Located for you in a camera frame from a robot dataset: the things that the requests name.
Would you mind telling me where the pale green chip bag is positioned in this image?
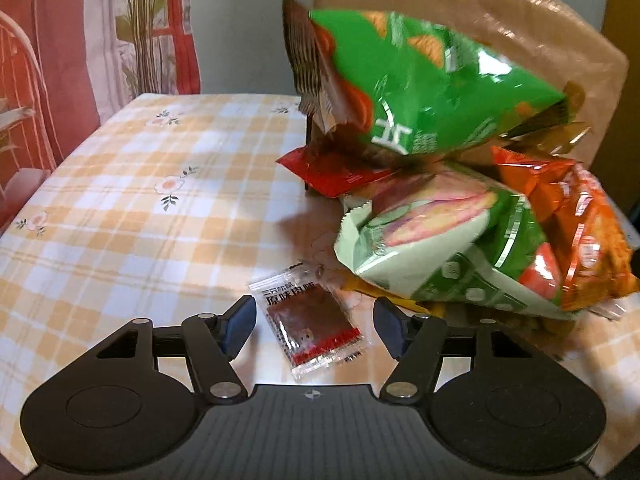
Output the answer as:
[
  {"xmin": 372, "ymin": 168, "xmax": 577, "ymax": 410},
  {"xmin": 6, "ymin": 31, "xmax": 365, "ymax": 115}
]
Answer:
[{"xmin": 334, "ymin": 170, "xmax": 581, "ymax": 321}]

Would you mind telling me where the brown striped snack packet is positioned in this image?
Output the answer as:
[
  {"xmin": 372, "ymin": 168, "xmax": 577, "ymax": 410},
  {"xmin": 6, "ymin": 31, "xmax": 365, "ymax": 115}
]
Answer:
[{"xmin": 281, "ymin": 0, "xmax": 373, "ymax": 136}]

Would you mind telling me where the bright green chip bag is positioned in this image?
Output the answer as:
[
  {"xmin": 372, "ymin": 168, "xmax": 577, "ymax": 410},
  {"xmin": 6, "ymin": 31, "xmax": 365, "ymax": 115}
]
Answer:
[{"xmin": 307, "ymin": 8, "xmax": 571, "ymax": 158}]

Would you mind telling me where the printed wall backdrop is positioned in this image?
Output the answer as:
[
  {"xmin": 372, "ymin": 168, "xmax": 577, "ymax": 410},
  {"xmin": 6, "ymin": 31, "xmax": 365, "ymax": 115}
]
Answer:
[{"xmin": 0, "ymin": 0, "xmax": 201, "ymax": 226}]

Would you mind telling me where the tan wooden panel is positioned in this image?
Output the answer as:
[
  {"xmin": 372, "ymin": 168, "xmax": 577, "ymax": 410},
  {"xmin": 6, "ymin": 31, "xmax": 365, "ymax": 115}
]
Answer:
[{"xmin": 600, "ymin": 0, "xmax": 640, "ymax": 53}]

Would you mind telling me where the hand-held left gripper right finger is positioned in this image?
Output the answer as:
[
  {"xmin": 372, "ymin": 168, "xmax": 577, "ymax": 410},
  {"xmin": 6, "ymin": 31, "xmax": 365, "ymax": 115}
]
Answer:
[{"xmin": 374, "ymin": 296, "xmax": 543, "ymax": 406}]

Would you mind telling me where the clear jerky packet red stripe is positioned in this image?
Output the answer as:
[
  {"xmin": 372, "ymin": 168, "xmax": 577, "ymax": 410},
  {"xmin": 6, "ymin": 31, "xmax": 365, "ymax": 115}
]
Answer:
[{"xmin": 248, "ymin": 260, "xmax": 370, "ymax": 385}]

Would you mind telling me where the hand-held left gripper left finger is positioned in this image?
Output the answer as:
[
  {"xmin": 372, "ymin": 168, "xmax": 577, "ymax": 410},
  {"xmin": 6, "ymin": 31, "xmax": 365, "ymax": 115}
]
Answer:
[{"xmin": 92, "ymin": 296, "xmax": 258, "ymax": 406}]

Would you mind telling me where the plastic-lined cardboard box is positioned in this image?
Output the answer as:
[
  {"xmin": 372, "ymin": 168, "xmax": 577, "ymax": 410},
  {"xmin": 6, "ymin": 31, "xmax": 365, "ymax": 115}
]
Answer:
[{"xmin": 312, "ymin": 0, "xmax": 630, "ymax": 171}]

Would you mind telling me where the red snack packet white label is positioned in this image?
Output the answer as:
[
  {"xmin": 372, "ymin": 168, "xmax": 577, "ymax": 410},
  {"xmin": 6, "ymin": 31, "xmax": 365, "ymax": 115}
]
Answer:
[{"xmin": 276, "ymin": 132, "xmax": 401, "ymax": 200}]

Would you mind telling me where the orange chip bag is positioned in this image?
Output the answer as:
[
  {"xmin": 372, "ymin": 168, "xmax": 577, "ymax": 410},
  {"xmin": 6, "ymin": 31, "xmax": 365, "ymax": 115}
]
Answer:
[{"xmin": 492, "ymin": 145, "xmax": 640, "ymax": 311}]

